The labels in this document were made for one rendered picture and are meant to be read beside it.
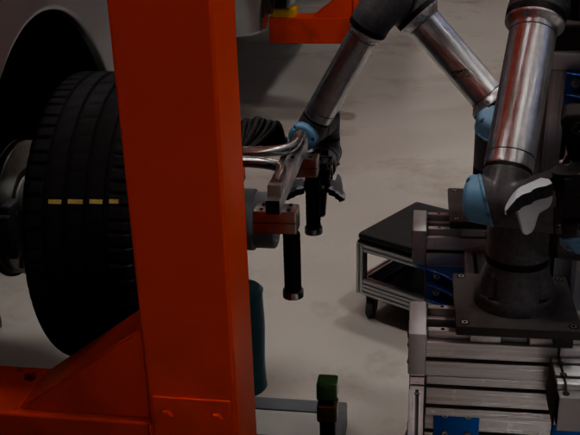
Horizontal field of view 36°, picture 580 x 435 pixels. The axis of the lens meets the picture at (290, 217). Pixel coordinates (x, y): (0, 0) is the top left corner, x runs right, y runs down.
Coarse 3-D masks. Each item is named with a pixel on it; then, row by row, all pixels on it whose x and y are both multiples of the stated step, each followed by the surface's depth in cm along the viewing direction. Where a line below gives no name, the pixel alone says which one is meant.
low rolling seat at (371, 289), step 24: (408, 216) 334; (360, 240) 322; (384, 240) 315; (408, 240) 314; (360, 264) 325; (384, 264) 338; (408, 264) 311; (360, 288) 329; (384, 288) 321; (408, 288) 331
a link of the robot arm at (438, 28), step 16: (416, 0) 213; (432, 0) 215; (416, 16) 213; (432, 16) 215; (416, 32) 217; (432, 32) 215; (448, 32) 215; (432, 48) 216; (448, 48) 215; (464, 48) 216; (448, 64) 216; (464, 64) 215; (480, 64) 216; (464, 80) 216; (480, 80) 215; (496, 80) 217; (464, 96) 219; (480, 96) 216
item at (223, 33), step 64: (128, 0) 130; (192, 0) 129; (128, 64) 134; (192, 64) 132; (128, 128) 138; (192, 128) 136; (128, 192) 142; (192, 192) 140; (192, 256) 145; (192, 320) 149; (192, 384) 154
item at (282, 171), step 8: (248, 160) 191; (256, 160) 191; (264, 160) 190; (272, 160) 189; (264, 168) 191; (272, 168) 189; (280, 168) 184; (280, 176) 180; (272, 184) 178; (280, 184) 178; (272, 192) 178; (280, 192) 178
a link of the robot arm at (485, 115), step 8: (480, 112) 207; (488, 112) 206; (480, 120) 204; (488, 120) 203; (480, 128) 204; (488, 128) 202; (480, 136) 204; (488, 136) 203; (480, 144) 205; (480, 152) 206; (480, 160) 206; (480, 168) 207
